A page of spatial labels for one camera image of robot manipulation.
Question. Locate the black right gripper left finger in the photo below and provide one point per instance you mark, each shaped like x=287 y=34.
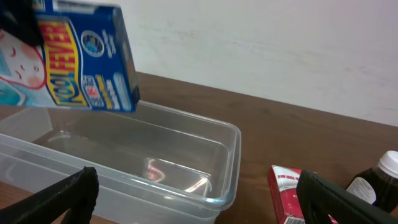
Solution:
x=73 y=197

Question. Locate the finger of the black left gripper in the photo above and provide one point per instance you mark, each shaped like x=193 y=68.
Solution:
x=18 y=19

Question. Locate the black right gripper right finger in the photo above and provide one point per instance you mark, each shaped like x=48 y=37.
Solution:
x=321 y=201

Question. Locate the blue KoolFever box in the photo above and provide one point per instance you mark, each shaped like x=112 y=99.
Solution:
x=85 y=61

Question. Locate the clear plastic container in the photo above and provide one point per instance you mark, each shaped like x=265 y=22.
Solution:
x=157 y=165

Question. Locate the red medicine box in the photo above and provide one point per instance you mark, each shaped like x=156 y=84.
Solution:
x=283 y=183

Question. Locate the dark bottle white cap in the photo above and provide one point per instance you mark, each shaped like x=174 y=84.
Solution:
x=378 y=185

